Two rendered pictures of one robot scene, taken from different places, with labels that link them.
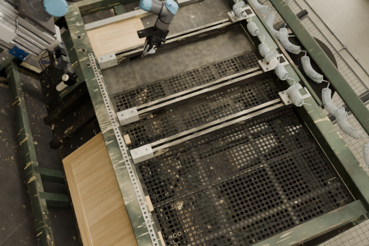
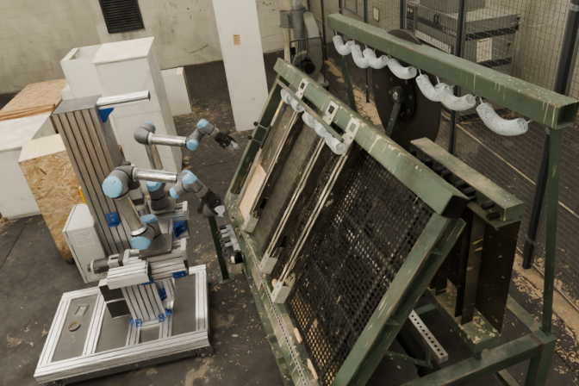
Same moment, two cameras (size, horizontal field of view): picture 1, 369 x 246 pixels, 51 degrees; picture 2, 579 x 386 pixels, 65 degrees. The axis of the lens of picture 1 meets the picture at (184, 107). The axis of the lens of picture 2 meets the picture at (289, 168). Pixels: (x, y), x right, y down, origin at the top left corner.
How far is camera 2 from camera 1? 1.99 m
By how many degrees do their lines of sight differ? 42
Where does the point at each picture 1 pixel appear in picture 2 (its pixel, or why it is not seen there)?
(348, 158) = (404, 168)
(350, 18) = not seen: outside the picture
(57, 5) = (138, 242)
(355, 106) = (445, 72)
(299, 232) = (392, 293)
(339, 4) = not seen: outside the picture
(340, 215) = (422, 244)
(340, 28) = not seen: outside the picture
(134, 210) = (285, 350)
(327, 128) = (380, 149)
